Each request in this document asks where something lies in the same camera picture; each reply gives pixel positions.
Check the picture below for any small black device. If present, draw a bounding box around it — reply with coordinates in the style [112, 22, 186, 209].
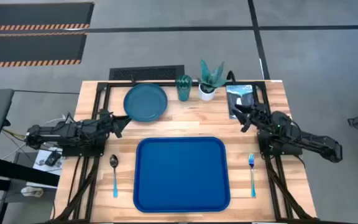
[44, 149, 63, 167]

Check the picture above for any spoon with blue handle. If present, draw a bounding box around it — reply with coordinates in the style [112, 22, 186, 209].
[109, 154, 119, 198]

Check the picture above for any iridescent fork with blue handle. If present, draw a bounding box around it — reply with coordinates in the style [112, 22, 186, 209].
[248, 153, 257, 198]

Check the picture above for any black perforated floor mat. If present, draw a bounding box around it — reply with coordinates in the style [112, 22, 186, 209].
[108, 64, 186, 82]

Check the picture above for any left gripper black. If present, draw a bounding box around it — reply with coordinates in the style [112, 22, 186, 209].
[97, 109, 132, 139]

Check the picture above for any teal faceted plastic cup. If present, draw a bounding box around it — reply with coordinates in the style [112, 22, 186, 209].
[175, 74, 193, 102]

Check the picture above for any dark teal round plate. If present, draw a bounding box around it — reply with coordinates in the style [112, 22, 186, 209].
[123, 83, 168, 123]

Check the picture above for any succulent plant in white pot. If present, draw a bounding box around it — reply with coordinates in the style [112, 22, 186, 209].
[196, 59, 229, 101]

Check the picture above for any black hazard-striped floor mat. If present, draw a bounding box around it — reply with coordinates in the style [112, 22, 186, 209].
[0, 32, 88, 68]
[0, 2, 95, 32]

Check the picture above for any blue plastic tray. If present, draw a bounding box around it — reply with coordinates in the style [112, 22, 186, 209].
[132, 136, 231, 214]

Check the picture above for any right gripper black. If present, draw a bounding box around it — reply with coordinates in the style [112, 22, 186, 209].
[231, 103, 272, 133]

